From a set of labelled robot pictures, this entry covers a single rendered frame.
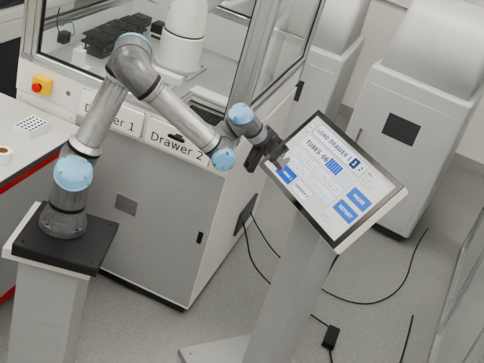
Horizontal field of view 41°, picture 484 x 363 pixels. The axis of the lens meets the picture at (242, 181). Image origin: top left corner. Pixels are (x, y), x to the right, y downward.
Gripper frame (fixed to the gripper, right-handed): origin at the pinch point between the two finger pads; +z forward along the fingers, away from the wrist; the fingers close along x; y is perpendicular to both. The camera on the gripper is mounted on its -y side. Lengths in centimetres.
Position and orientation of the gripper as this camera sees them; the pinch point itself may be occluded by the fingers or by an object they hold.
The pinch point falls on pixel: (280, 170)
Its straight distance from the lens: 236.4
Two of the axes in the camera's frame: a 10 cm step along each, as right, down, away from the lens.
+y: 7.4, -6.7, -0.4
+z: 4.9, 5.0, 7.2
